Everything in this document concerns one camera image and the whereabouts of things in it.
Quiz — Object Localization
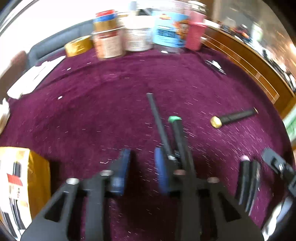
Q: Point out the gold tape roll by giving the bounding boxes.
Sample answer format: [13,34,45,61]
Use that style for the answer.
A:
[64,35,94,58]

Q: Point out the white paper strips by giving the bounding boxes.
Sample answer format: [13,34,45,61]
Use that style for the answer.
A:
[7,55,66,100]

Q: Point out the red-blue capped bottle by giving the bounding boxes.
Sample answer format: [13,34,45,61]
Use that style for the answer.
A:
[92,10,119,33]

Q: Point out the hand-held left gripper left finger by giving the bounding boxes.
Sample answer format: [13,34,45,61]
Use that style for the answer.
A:
[20,148,132,241]

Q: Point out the green patterned panel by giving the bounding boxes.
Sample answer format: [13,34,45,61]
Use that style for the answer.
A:
[283,112,296,149]

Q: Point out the white supplement bottle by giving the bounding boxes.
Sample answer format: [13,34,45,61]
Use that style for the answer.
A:
[119,11,154,52]

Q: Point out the clear jar with white label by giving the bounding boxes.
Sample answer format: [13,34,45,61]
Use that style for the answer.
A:
[91,27,125,60]

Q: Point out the brown cushion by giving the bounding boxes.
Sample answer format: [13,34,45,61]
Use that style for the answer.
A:
[0,50,29,81]

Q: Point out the black marker with green cap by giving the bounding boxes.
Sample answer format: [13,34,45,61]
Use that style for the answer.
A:
[168,116,197,181]

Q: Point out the yellow cardboard box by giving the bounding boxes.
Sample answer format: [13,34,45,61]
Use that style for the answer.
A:
[0,146,52,241]

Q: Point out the black marker with gold caps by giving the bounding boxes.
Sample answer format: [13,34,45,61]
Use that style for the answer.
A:
[210,108,259,129]

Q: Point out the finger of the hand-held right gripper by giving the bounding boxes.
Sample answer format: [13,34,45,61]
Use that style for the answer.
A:
[261,148,296,195]

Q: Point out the clear jar with blue label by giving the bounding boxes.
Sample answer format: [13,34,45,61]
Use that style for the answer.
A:
[151,0,191,54]

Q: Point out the slim black pen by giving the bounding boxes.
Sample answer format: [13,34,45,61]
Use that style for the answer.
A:
[146,93,177,163]

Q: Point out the purple velvet tablecloth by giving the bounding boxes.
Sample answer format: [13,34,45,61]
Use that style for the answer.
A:
[0,44,295,241]

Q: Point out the black pen with pink tip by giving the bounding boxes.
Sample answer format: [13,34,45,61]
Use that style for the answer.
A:
[235,155,250,207]

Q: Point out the grey sofa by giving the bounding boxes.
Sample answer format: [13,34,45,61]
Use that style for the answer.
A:
[27,20,95,70]

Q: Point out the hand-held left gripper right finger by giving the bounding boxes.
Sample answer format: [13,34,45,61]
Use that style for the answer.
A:
[154,147,264,241]

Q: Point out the small black white packet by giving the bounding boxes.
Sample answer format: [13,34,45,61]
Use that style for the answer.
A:
[205,59,227,75]

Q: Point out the pink plastic container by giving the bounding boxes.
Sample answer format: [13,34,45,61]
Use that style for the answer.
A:
[185,0,207,51]

